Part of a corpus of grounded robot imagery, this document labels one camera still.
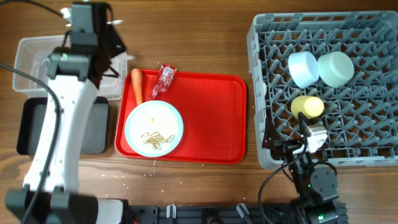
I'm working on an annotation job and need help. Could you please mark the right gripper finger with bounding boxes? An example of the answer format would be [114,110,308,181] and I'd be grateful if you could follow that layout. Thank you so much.
[298,112,310,138]
[262,118,280,149]

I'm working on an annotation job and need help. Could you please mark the yellow plastic cup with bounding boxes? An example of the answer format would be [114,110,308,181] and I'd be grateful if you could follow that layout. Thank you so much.
[290,96,325,119]

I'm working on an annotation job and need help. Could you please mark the orange carrot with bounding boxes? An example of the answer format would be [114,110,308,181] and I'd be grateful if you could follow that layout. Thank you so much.
[131,68,143,105]

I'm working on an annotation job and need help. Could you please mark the light blue bowl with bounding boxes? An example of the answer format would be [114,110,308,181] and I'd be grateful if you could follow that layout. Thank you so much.
[288,51,319,88]

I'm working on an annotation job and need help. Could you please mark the red snack wrapper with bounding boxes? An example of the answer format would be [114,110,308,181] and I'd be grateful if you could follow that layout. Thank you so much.
[150,63,177,100]

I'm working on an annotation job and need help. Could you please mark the mint green bowl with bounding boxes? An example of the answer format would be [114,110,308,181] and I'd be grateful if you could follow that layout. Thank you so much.
[317,51,354,88]

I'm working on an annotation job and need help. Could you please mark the light blue plate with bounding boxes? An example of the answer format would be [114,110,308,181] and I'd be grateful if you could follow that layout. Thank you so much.
[124,100,184,157]

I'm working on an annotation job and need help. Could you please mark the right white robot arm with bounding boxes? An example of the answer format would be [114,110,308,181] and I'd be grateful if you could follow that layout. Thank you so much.
[258,112,341,223]

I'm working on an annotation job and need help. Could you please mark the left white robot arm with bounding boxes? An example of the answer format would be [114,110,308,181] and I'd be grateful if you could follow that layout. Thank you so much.
[5,2,135,223]

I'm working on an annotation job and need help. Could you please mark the grey dishwasher rack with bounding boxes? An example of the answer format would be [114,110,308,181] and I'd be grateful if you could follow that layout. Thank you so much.
[246,11,397,170]

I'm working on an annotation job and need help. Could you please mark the red serving tray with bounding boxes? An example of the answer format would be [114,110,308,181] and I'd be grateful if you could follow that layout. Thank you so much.
[114,68,248,165]

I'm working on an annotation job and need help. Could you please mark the clear plastic bin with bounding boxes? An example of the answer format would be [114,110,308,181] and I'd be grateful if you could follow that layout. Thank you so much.
[12,35,134,100]

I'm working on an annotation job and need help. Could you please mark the black plastic tray bin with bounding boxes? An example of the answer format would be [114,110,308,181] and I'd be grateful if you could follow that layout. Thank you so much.
[16,96,109,155]

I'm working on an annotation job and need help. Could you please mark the food scraps on plate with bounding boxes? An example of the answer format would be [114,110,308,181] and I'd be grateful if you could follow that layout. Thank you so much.
[140,116,178,151]

